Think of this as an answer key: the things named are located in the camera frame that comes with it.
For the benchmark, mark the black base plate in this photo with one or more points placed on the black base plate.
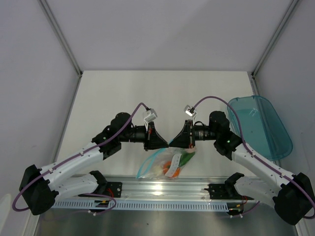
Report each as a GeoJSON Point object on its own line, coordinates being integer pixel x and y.
{"type": "Point", "coordinates": [114, 189]}
{"type": "Point", "coordinates": [223, 191]}

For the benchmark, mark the aluminium frame post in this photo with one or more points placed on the aluminium frame post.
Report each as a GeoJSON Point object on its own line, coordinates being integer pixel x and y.
{"type": "Point", "coordinates": [288, 14]}
{"type": "Point", "coordinates": [52, 20]}

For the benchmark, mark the right aluminium frame post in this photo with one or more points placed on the right aluminium frame post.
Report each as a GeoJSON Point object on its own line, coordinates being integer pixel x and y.
{"type": "Point", "coordinates": [288, 14]}

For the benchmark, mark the green toy bell pepper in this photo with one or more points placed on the green toy bell pepper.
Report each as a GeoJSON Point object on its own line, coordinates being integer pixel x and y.
{"type": "Point", "coordinates": [185, 158]}

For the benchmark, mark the aluminium mounting rail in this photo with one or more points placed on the aluminium mounting rail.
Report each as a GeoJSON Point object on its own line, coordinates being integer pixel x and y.
{"type": "Point", "coordinates": [178, 189]}

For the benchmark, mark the left aluminium frame post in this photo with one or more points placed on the left aluminium frame post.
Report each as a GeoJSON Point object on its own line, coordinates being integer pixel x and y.
{"type": "Point", "coordinates": [52, 20]}

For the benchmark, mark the clear zip top bag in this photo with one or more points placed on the clear zip top bag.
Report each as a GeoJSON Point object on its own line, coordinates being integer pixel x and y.
{"type": "Point", "coordinates": [159, 158]}

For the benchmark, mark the white slotted cable duct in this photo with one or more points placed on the white slotted cable duct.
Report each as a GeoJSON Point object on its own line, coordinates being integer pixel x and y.
{"type": "Point", "coordinates": [141, 205]}

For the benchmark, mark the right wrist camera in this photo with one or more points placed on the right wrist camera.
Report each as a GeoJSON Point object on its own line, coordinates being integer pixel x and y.
{"type": "Point", "coordinates": [191, 111]}

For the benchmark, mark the white toy egg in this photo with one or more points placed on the white toy egg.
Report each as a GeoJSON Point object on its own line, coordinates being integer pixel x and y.
{"type": "Point", "coordinates": [158, 170]}

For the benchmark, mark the teal plastic tray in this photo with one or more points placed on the teal plastic tray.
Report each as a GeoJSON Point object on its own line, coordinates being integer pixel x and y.
{"type": "Point", "coordinates": [261, 126]}

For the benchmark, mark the orange toy pumpkin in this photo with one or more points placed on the orange toy pumpkin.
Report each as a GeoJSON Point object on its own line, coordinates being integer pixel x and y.
{"type": "Point", "coordinates": [170, 170]}

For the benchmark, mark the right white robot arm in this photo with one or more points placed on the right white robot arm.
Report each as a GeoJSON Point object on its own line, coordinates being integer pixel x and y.
{"type": "Point", "coordinates": [290, 195]}

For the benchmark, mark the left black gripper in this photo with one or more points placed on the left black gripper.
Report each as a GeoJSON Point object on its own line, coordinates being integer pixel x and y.
{"type": "Point", "coordinates": [152, 140]}

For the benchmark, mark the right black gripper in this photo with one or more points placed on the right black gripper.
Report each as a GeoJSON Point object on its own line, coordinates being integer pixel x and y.
{"type": "Point", "coordinates": [182, 139]}

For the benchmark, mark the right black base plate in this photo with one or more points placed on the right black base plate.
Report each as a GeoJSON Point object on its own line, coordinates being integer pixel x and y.
{"type": "Point", "coordinates": [223, 191]}

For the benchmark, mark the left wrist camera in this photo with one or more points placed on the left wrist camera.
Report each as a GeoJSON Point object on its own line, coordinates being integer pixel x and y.
{"type": "Point", "coordinates": [149, 116]}

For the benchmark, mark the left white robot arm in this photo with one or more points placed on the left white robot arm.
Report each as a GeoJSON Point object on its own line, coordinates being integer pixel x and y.
{"type": "Point", "coordinates": [42, 187]}

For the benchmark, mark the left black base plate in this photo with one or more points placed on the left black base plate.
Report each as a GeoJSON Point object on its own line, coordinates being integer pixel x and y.
{"type": "Point", "coordinates": [114, 189]}

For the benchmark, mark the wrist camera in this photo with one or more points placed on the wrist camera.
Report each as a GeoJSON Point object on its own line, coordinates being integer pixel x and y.
{"type": "Point", "coordinates": [149, 116]}
{"type": "Point", "coordinates": [191, 111]}

